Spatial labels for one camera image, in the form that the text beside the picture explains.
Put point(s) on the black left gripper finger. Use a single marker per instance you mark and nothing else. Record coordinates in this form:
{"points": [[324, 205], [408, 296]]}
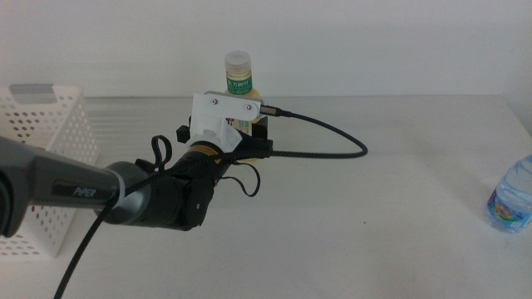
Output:
{"points": [[259, 128]]}

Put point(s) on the yellow tea bottle green label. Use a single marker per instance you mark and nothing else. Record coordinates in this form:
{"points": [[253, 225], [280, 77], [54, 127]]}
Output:
{"points": [[238, 70]]}

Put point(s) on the blue-capped water bottle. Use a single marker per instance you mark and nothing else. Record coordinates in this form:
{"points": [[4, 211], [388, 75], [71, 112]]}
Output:
{"points": [[513, 195]]}

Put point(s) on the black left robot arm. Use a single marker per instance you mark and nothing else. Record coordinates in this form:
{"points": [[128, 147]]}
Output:
{"points": [[50, 178]]}

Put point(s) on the white perforated plastic basket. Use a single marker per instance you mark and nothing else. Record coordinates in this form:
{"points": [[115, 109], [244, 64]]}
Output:
{"points": [[62, 120]]}

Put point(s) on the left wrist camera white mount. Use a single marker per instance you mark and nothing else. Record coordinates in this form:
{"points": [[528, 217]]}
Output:
{"points": [[216, 112]]}

